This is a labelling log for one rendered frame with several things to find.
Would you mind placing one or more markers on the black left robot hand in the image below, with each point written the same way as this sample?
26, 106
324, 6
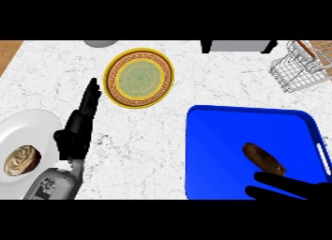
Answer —
77, 125

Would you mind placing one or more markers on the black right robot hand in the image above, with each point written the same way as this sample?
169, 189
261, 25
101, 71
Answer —
303, 188

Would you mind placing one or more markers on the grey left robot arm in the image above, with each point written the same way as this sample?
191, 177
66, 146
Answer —
55, 184

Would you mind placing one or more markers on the blue plastic tray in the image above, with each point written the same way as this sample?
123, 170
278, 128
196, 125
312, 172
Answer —
252, 146

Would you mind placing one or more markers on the white plate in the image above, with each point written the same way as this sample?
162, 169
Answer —
14, 137

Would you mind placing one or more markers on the cream frosted cupcake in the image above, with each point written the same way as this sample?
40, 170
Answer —
21, 160

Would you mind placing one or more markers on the yellow patterned round plate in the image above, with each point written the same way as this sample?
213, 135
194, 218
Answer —
139, 78

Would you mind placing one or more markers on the grey round object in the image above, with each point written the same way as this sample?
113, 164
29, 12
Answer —
101, 43

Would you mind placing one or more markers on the grey appliance with black legs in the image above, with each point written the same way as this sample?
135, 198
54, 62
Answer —
238, 46

